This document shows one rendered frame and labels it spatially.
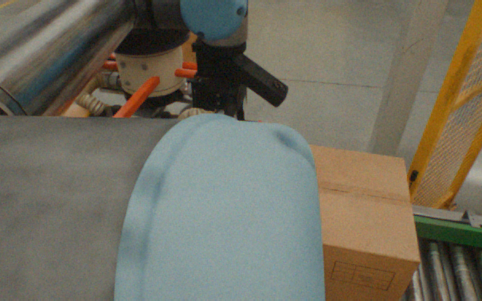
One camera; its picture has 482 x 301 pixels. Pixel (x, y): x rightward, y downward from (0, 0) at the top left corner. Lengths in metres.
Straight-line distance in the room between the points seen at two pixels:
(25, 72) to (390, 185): 1.04
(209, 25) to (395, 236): 0.76
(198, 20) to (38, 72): 0.22
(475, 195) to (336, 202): 1.85
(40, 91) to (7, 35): 0.05
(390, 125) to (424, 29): 0.52
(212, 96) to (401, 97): 1.50
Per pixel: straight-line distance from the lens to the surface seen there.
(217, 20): 0.44
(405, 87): 2.01
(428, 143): 1.53
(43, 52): 0.29
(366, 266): 1.02
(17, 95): 0.25
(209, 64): 0.63
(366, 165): 1.21
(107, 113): 1.04
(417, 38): 1.91
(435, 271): 1.54
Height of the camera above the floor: 1.69
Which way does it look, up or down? 39 degrees down
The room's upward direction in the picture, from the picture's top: straight up
